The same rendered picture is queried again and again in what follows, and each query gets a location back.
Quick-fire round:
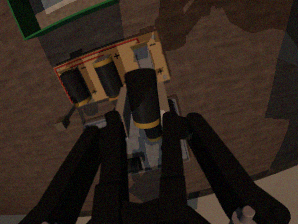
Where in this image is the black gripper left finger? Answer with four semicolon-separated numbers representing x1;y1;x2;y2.
18;87;131;224

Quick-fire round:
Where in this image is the green open box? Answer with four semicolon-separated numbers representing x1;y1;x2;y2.
7;0;119;41

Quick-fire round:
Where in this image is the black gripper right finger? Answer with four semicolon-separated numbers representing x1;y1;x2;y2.
157;82;291;224

